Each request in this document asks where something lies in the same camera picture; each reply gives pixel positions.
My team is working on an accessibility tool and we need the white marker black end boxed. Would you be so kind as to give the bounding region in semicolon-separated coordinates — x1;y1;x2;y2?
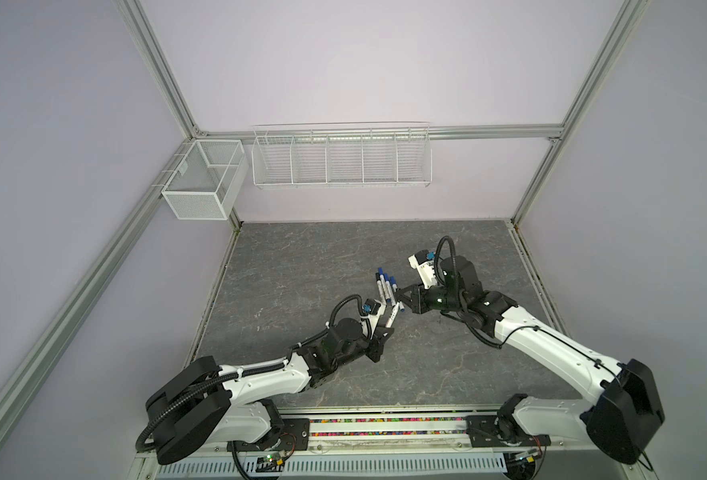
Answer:
385;302;403;328

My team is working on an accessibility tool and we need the white marker blue tip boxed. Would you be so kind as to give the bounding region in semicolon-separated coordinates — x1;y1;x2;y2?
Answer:
383;274;397;305

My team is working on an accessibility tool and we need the blue capped white marker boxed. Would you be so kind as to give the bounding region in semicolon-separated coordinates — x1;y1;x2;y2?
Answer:
377;267;391;303

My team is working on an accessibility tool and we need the white marker black tip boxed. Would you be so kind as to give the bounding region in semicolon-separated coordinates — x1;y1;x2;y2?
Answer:
375;273;389;305

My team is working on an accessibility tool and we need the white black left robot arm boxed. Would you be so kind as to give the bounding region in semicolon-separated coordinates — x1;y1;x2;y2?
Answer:
135;318;395;465

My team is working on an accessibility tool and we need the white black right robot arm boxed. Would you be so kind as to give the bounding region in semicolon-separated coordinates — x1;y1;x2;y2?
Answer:
395;250;665;465

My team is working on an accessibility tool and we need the white mesh box basket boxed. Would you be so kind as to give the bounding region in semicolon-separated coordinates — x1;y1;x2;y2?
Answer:
161;139;248;221

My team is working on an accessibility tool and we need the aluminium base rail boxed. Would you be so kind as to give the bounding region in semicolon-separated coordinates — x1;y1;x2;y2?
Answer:
280;407;597;451

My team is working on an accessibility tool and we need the white vented cable duct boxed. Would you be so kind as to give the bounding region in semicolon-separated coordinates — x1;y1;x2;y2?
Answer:
156;452;507;479

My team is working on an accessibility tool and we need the white wire shelf basket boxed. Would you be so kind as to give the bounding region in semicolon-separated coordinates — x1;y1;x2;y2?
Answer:
251;122;433;189

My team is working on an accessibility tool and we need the back aluminium frame beam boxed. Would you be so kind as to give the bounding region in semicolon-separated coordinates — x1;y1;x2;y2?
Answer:
197;121;565;144

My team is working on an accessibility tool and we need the aluminium frame beam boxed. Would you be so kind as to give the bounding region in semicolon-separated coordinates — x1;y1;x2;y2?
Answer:
0;139;194;450
197;121;565;144

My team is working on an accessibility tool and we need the right aluminium frame post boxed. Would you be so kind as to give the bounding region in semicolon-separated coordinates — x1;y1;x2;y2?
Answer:
511;0;649;229

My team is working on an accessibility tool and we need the aluminium corner frame post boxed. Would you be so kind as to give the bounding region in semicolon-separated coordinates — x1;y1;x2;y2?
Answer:
114;0;201;138

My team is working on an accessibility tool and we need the left aluminium frame beam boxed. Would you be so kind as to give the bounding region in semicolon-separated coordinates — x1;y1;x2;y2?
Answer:
0;139;194;450

